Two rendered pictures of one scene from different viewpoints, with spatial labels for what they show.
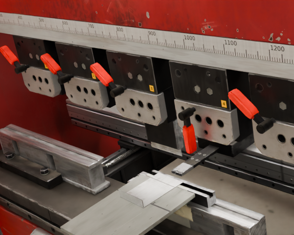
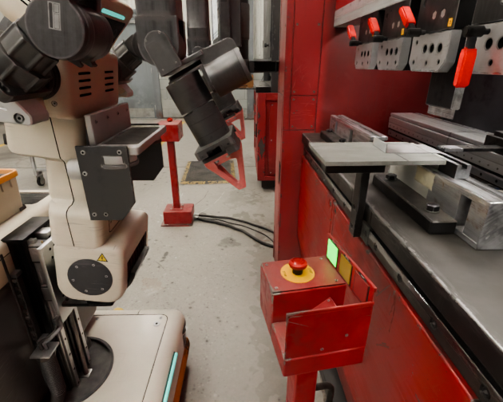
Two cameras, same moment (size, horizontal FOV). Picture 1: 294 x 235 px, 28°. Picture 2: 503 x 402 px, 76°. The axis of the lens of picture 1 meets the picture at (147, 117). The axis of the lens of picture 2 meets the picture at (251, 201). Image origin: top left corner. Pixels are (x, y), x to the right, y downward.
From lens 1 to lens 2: 68 cm
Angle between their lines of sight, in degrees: 35
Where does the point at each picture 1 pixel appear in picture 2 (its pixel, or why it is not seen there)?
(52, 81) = (372, 53)
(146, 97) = (440, 37)
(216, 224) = (453, 195)
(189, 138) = (464, 63)
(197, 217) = (437, 187)
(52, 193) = not seen: hidden behind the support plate
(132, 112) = (420, 62)
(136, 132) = (431, 139)
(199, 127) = (484, 58)
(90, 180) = not seen: hidden behind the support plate
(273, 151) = not seen: outside the picture
